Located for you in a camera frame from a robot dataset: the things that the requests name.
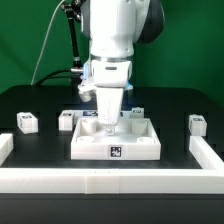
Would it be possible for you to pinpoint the fiducial marker sheet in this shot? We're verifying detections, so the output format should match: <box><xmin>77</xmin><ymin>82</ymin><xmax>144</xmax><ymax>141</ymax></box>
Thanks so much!
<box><xmin>74</xmin><ymin>110</ymin><xmax>131</xmax><ymax>118</ymax></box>

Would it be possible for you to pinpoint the grey cable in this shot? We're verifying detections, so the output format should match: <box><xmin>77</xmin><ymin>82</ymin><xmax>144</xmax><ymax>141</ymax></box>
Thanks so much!
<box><xmin>30</xmin><ymin>0</ymin><xmax>67</xmax><ymax>86</ymax></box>

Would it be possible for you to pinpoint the white U-shaped obstacle fence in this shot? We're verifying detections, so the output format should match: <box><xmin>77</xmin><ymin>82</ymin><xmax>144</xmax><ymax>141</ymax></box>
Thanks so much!
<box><xmin>0</xmin><ymin>136</ymin><xmax>224</xmax><ymax>194</ymax></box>

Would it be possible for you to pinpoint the black cable bundle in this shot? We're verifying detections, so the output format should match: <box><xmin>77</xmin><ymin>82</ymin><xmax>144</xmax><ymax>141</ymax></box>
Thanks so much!
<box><xmin>34</xmin><ymin>68</ymin><xmax>84</xmax><ymax>88</ymax></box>

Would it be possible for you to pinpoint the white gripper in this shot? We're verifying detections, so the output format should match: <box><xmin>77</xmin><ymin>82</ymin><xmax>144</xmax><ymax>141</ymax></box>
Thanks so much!
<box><xmin>91</xmin><ymin>60</ymin><xmax>132</xmax><ymax>129</ymax></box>

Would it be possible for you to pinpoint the white square tabletop part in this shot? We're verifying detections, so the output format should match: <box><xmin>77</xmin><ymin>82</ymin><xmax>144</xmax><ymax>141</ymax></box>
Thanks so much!
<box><xmin>71</xmin><ymin>117</ymin><xmax>161</xmax><ymax>160</ymax></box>

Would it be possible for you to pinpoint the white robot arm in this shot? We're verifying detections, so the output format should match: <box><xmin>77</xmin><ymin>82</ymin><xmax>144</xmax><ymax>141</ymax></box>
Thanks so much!
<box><xmin>79</xmin><ymin>0</ymin><xmax>165</xmax><ymax>134</ymax></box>

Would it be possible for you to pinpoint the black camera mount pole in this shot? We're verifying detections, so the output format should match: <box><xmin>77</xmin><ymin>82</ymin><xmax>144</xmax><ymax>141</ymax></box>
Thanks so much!
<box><xmin>62</xmin><ymin>0</ymin><xmax>86</xmax><ymax>76</ymax></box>

